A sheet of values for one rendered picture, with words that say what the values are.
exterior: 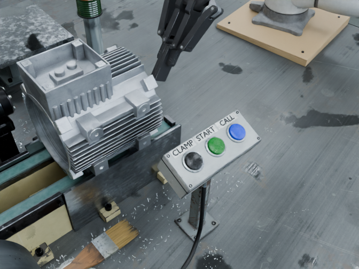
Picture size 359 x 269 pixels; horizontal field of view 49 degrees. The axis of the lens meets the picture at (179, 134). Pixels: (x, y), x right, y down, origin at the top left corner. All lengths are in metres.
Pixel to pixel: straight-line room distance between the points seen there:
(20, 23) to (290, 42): 0.85
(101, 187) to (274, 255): 0.38
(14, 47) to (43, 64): 0.45
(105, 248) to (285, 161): 0.48
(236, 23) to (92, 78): 0.87
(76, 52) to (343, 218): 0.66
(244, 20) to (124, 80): 0.82
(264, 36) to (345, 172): 0.58
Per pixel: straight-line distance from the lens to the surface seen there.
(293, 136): 1.08
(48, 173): 0.87
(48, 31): 1.23
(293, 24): 1.44
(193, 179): 0.61
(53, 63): 0.74
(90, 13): 1.03
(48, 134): 0.83
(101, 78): 0.68
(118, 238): 0.84
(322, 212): 0.95
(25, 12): 1.34
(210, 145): 0.64
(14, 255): 0.52
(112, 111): 0.70
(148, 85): 0.73
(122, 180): 0.84
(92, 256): 0.83
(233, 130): 0.66
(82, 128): 0.67
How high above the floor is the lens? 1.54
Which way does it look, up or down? 46 degrees down
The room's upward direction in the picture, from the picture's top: 3 degrees clockwise
